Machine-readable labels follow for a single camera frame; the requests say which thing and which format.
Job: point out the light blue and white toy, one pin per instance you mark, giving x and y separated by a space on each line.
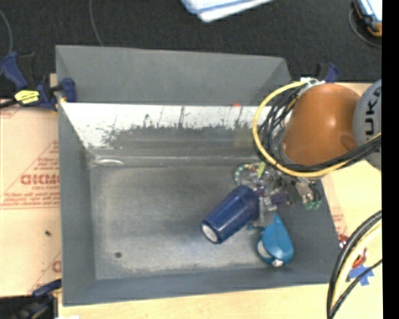
276 241

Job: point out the clear glass with coloured dots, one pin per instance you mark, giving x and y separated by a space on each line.
245 174

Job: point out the dark blue cup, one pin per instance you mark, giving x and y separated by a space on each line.
229 214

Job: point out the brown cardboard board red print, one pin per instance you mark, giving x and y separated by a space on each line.
26 194

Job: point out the grey metal bin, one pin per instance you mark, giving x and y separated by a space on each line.
146 218

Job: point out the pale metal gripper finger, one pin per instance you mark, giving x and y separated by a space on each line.
264 212
260 187

